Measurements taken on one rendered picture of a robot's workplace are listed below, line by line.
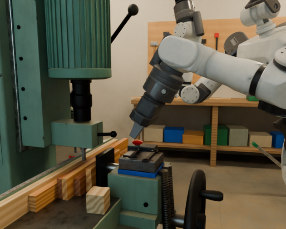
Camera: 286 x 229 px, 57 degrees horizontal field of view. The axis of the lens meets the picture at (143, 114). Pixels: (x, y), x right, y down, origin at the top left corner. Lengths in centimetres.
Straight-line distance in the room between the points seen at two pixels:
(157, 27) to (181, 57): 349
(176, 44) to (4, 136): 54
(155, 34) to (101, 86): 117
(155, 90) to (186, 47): 13
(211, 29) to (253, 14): 309
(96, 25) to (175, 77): 24
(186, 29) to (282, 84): 64
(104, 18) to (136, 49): 341
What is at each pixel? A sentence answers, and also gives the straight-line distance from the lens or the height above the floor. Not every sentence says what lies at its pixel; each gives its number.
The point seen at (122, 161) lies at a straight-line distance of 68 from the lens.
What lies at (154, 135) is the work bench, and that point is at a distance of 372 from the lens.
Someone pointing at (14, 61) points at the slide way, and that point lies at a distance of 83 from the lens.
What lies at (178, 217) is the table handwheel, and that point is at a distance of 78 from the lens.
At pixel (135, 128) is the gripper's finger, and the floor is 106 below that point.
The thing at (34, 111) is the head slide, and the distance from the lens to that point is 81.
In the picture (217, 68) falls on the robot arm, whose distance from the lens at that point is 60.
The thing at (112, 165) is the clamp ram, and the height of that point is 96.
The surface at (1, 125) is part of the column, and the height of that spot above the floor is 107.
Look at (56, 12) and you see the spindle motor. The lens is 74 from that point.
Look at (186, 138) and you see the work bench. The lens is 367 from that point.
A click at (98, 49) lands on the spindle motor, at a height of 127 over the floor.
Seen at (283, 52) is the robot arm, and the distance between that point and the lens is 59.
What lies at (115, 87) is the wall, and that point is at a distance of 424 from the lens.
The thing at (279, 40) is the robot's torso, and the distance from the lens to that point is 89.
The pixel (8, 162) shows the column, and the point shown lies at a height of 96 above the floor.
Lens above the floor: 121
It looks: 9 degrees down
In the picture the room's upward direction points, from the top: straight up
